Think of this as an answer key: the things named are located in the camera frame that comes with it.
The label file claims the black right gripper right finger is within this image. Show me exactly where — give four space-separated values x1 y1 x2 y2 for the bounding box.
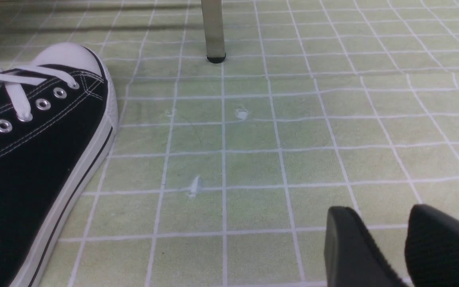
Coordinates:
404 204 459 287

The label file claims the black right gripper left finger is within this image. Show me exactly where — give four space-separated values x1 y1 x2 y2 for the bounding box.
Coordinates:
324 206 407 287

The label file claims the stainless steel shoe rack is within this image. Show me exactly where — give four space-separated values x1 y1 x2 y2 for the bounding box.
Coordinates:
201 0 226 64

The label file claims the green checkered table cloth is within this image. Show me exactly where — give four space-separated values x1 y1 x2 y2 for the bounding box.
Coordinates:
0 0 459 287

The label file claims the black canvas sneaker right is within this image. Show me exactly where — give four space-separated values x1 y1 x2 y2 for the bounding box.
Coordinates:
0 42 118 287

